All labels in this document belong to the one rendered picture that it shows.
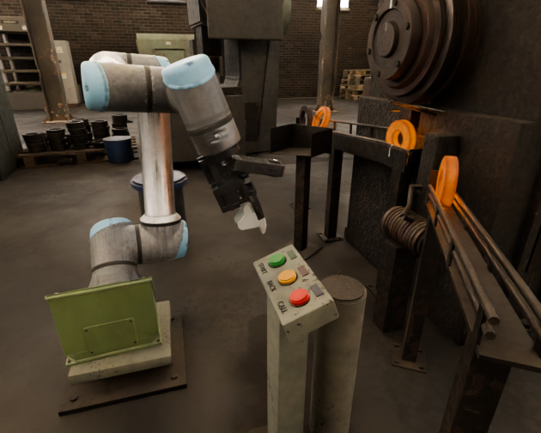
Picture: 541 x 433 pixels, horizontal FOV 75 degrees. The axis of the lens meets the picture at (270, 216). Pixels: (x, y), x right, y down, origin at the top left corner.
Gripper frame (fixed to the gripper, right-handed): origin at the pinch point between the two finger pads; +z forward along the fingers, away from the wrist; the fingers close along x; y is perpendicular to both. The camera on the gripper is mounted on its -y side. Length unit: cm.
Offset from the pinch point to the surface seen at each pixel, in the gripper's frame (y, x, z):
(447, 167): -55, -9, 13
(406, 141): -74, -54, 21
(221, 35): -67, -315, -45
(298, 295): 0.6, 14.9, 9.4
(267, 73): -108, -347, 7
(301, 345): 3.8, 11.8, 25.4
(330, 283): -10.0, 0.7, 22.5
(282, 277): 1.4, 7.5, 9.3
